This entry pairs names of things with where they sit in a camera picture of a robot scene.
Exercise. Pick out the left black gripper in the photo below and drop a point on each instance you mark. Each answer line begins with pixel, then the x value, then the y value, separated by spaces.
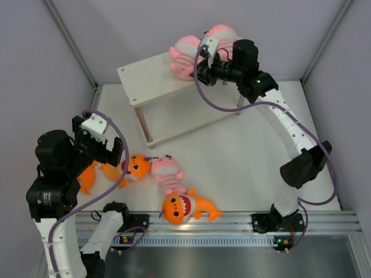
pixel 105 156

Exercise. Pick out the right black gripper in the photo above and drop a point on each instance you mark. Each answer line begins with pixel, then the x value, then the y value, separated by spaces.
pixel 204 73

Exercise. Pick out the pink plush toy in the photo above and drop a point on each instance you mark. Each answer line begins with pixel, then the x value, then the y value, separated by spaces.
pixel 226 36
pixel 168 174
pixel 183 56

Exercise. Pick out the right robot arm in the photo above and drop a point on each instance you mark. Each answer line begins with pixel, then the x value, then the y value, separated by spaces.
pixel 308 155

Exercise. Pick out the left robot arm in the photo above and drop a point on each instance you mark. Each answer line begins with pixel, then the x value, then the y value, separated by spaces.
pixel 52 198

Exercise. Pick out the white two-tier shelf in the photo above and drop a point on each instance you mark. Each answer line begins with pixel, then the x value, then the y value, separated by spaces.
pixel 166 106

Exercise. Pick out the orange shark plush far left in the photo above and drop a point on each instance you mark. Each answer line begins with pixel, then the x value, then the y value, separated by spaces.
pixel 88 178

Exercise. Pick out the orange shark plush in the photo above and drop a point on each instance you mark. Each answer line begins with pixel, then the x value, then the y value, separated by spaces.
pixel 138 167
pixel 88 178
pixel 177 208

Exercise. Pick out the orange shark plush middle left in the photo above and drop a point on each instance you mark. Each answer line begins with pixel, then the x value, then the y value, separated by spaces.
pixel 138 167

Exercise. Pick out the orange shark plush front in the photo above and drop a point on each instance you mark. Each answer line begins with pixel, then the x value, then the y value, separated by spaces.
pixel 177 208

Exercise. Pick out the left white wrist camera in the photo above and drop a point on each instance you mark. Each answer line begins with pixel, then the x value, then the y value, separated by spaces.
pixel 96 126

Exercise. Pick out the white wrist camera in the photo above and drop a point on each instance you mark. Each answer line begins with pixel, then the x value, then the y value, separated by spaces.
pixel 208 47
pixel 96 126

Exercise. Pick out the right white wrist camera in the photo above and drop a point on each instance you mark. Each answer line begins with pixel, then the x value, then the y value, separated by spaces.
pixel 208 47

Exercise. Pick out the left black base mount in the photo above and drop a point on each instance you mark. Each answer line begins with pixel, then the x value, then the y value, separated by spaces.
pixel 132 220

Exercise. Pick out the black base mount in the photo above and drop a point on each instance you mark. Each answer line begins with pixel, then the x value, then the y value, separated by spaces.
pixel 132 220
pixel 270 222

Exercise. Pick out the grey slotted cable duct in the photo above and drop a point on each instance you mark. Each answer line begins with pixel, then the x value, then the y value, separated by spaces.
pixel 207 241

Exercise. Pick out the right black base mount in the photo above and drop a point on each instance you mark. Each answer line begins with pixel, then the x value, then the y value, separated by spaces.
pixel 270 222

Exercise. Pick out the aluminium front rail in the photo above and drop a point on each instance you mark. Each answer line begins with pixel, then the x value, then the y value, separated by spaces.
pixel 319 222

